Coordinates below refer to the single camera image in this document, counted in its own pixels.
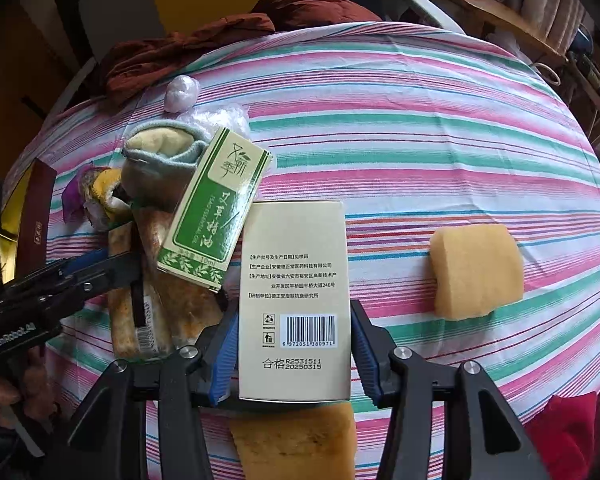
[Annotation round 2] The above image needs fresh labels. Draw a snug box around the green white essential oil box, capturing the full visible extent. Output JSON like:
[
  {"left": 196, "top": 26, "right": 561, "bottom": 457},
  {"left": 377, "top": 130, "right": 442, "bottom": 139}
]
[{"left": 157, "top": 128, "right": 272, "bottom": 292}]

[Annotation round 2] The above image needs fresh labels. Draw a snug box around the dark red blanket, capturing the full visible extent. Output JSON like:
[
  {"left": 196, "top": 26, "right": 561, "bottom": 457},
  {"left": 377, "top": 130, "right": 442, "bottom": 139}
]
[{"left": 99, "top": 0, "right": 381, "bottom": 104}]

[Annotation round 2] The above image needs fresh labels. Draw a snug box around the white plastic bag ball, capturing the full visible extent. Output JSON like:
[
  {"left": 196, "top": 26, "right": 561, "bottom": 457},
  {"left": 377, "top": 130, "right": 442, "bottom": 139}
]
[{"left": 164, "top": 75, "right": 200, "bottom": 114}]

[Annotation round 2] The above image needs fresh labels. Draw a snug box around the brown patterned package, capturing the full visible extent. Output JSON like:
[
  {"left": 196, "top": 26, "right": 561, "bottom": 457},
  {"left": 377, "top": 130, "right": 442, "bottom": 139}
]
[{"left": 107, "top": 208, "right": 223, "bottom": 360}]

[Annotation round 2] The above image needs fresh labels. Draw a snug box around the yellow sponge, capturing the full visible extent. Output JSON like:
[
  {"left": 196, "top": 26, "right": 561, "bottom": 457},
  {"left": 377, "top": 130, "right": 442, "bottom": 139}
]
[
  {"left": 429, "top": 224, "right": 524, "bottom": 321},
  {"left": 228, "top": 402, "right": 356, "bottom": 480}
]

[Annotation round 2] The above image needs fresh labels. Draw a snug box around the person left hand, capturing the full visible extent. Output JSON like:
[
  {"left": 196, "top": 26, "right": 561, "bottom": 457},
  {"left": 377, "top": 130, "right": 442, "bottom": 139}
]
[{"left": 0, "top": 347, "right": 56, "bottom": 429}]

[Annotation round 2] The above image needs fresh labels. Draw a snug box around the wooden shelf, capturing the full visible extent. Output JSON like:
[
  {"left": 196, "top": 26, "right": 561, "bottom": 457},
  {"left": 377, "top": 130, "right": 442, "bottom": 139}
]
[{"left": 450, "top": 0, "right": 568, "bottom": 64}]

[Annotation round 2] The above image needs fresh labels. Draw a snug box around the purple small object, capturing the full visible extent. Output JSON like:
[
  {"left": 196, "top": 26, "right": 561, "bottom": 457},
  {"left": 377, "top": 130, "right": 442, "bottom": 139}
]
[{"left": 61, "top": 167, "right": 88, "bottom": 223}]

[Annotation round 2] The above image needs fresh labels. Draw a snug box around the beige blue sock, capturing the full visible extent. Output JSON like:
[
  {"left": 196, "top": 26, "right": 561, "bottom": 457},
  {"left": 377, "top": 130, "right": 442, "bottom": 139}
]
[{"left": 121, "top": 119, "right": 213, "bottom": 211}]

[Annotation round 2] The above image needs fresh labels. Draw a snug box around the striped bed sheet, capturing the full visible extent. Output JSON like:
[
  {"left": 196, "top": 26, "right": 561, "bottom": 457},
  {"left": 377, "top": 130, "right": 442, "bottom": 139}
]
[{"left": 2, "top": 20, "right": 600, "bottom": 480}]

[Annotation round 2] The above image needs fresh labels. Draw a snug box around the beige medicine box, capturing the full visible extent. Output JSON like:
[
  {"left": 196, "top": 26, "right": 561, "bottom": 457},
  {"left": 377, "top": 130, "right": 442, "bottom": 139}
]
[{"left": 237, "top": 200, "right": 351, "bottom": 403}]

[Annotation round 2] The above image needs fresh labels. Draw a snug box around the red cushion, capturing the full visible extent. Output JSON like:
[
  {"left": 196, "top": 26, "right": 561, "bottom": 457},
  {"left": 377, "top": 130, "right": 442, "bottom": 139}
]
[{"left": 524, "top": 392, "right": 597, "bottom": 480}]

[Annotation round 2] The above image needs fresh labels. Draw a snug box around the clear plastic wrap bundle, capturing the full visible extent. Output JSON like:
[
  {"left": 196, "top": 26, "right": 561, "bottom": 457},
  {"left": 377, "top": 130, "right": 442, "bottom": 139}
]
[{"left": 176, "top": 104, "right": 251, "bottom": 140}]

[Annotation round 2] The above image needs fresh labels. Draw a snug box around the gold tray box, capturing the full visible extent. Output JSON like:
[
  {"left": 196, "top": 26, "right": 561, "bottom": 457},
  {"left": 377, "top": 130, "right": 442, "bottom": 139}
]
[{"left": 0, "top": 158, "right": 56, "bottom": 283}]

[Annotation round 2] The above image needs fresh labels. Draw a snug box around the yellow patterned sock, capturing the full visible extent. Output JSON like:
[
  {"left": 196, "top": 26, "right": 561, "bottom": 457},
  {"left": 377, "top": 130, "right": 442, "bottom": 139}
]
[{"left": 79, "top": 167, "right": 131, "bottom": 232}]

